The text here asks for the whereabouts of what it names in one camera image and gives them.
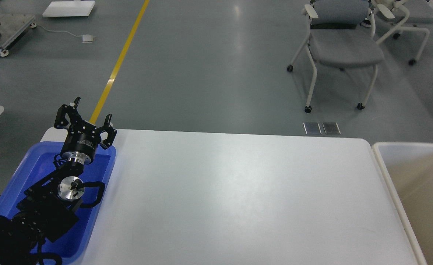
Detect white flat board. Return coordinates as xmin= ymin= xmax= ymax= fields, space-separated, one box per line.
xmin=42 ymin=0 xmax=96 ymax=17

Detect white power adapter with cable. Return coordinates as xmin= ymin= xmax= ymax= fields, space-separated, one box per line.
xmin=36 ymin=24 xmax=95 ymax=43

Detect grey office chair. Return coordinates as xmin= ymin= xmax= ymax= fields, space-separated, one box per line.
xmin=372 ymin=0 xmax=433 ymax=66
xmin=286 ymin=0 xmax=384 ymax=113

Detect aluminium frame cart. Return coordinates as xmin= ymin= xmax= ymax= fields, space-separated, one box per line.
xmin=0 ymin=13 xmax=36 ymax=57

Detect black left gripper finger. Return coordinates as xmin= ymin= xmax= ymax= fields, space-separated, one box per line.
xmin=98 ymin=113 xmax=117 ymax=149
xmin=54 ymin=97 xmax=82 ymax=130

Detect beige plastic bin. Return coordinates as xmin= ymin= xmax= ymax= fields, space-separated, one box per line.
xmin=372 ymin=142 xmax=433 ymax=265

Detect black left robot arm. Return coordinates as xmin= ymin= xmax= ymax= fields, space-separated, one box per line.
xmin=0 ymin=97 xmax=117 ymax=265

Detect blue plastic bin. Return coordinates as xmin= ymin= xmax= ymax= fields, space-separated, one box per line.
xmin=0 ymin=141 xmax=117 ymax=265

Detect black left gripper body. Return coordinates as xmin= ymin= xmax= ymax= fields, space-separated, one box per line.
xmin=60 ymin=125 xmax=101 ymax=164

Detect metal floor socket plates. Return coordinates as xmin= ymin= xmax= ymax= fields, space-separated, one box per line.
xmin=303 ymin=122 xmax=341 ymax=135

